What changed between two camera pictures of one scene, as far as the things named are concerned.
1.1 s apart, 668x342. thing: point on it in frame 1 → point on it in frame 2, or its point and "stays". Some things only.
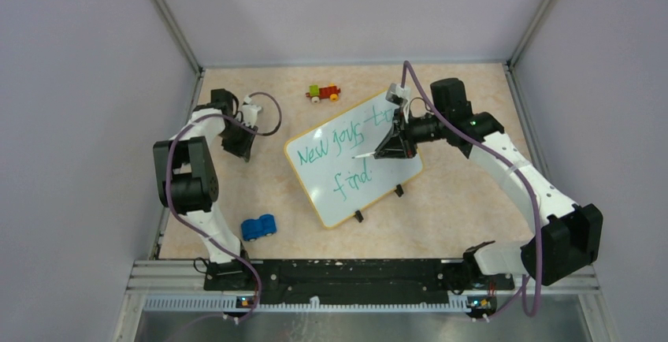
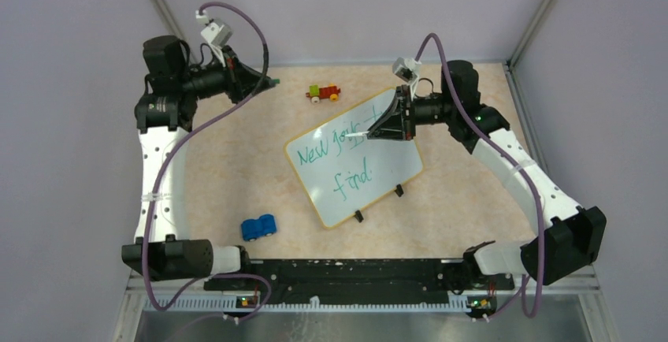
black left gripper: [243, 147] → [240, 79]
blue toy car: [253, 228] stays
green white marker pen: [364, 155] → [356, 134]
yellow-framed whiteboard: [339, 185] stays
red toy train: [316, 93] stays
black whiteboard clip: [398, 191] stays
